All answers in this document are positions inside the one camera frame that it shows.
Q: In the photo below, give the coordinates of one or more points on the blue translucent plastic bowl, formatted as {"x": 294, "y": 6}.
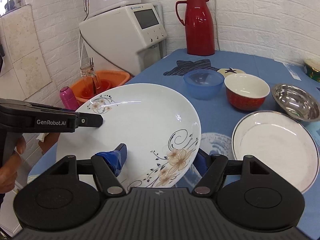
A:
{"x": 203, "y": 84}

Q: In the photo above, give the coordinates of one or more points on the white water dispenser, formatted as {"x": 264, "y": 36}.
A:
{"x": 128, "y": 39}

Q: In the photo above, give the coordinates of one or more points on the glass bottle in basin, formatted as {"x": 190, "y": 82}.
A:
{"x": 90, "y": 77}

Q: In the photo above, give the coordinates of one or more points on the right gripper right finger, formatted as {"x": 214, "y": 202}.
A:
{"x": 212, "y": 170}

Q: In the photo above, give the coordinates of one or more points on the red thermos jug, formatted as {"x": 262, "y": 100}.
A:
{"x": 199, "y": 27}

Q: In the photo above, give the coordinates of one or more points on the white floral plate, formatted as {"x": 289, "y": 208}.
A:
{"x": 159, "y": 126}

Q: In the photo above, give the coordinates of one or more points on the stainless steel bowl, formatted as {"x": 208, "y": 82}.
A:
{"x": 296, "y": 102}

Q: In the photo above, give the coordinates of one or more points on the white plate dark rim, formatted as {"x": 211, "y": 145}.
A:
{"x": 281, "y": 143}

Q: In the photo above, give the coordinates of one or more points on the green gold decorated bowl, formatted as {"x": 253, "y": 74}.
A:
{"x": 312, "y": 69}

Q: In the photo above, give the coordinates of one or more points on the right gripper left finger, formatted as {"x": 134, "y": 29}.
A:
{"x": 107, "y": 167}

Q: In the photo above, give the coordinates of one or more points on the orange plastic basin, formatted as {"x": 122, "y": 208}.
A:
{"x": 109, "y": 79}

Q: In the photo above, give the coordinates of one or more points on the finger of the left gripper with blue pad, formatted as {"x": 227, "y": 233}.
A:
{"x": 89, "y": 120}

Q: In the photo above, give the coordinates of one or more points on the pink bottle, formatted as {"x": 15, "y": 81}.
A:
{"x": 68, "y": 99}

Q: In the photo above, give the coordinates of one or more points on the red white ceramic bowl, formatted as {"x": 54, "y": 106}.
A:
{"x": 246, "y": 92}

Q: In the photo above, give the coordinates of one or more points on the person left hand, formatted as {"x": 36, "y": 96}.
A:
{"x": 10, "y": 168}

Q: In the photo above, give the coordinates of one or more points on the blue printed tablecloth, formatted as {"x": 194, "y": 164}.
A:
{"x": 217, "y": 116}

